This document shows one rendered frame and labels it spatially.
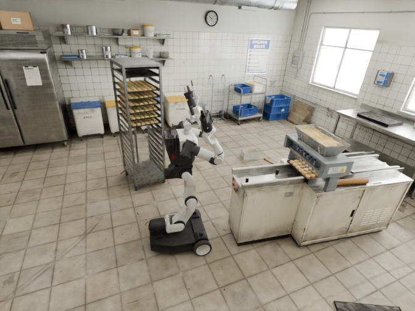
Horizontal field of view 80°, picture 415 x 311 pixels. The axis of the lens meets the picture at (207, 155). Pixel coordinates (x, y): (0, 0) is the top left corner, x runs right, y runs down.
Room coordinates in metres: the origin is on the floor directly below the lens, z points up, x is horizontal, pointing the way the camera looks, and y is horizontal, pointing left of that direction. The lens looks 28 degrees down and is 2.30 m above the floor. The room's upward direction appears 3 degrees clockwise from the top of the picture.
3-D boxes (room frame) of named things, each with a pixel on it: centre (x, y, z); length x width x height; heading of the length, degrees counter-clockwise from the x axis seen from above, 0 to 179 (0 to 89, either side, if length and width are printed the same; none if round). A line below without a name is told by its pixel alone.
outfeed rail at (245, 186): (2.30, -1.32, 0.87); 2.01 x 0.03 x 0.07; 106
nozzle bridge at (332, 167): (2.41, -1.17, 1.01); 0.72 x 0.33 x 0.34; 16
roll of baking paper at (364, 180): (2.22, -1.55, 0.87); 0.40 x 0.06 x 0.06; 101
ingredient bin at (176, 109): (5.72, 0.79, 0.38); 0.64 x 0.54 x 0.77; 22
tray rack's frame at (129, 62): (3.34, 1.00, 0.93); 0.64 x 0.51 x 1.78; 33
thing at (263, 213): (2.27, -0.68, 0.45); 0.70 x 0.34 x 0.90; 106
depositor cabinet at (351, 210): (2.54, -1.63, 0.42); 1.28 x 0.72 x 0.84; 106
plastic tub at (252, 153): (4.25, -0.82, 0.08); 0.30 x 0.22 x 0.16; 101
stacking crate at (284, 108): (6.71, -1.83, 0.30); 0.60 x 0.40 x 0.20; 114
